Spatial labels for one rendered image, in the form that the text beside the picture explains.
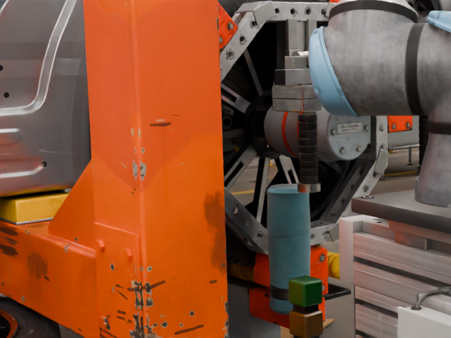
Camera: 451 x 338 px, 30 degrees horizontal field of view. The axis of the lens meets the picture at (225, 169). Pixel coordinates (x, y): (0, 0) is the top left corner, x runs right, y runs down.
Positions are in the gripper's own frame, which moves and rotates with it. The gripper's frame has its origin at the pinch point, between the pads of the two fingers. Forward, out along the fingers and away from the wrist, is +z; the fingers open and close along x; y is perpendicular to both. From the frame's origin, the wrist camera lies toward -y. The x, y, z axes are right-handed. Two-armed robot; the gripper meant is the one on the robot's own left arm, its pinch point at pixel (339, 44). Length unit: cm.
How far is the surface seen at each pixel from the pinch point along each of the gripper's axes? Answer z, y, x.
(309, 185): 8.2, 12.7, 24.2
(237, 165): 3, -5, 52
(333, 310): -64, 29, 195
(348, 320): -61, 36, 184
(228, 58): 1.1, -19.1, 28.1
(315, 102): 0.2, 1.9, 16.5
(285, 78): 2.6, -4.7, 15.1
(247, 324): 14, 22, 79
